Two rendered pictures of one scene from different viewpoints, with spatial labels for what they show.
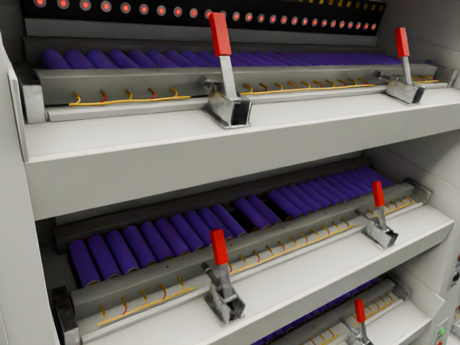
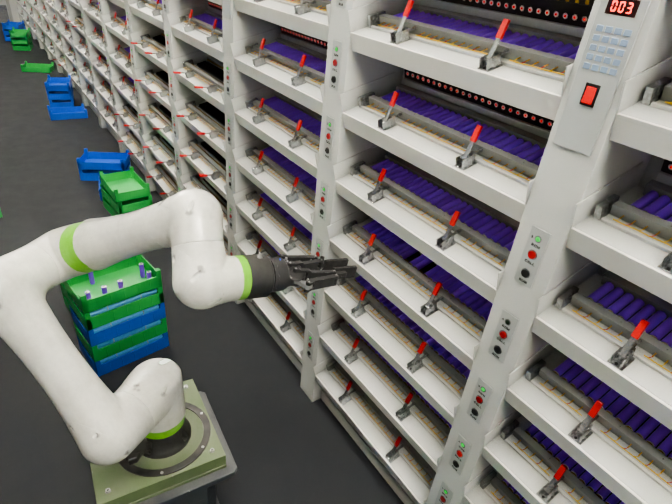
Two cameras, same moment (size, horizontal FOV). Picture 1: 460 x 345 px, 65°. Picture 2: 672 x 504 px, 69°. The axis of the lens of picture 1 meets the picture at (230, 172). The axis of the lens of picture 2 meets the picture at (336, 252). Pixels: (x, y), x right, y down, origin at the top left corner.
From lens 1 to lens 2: 1.31 m
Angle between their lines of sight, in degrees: 78
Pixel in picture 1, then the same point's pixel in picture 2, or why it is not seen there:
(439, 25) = not seen: hidden behind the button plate
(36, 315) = (330, 211)
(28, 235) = (332, 194)
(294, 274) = (389, 277)
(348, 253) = (411, 297)
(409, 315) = (451, 402)
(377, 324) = (435, 380)
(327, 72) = (432, 212)
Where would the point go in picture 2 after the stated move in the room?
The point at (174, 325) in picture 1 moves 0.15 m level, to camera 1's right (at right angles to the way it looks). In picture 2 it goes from (356, 250) to (358, 278)
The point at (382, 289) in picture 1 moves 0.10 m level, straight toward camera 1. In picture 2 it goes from (459, 379) to (423, 364)
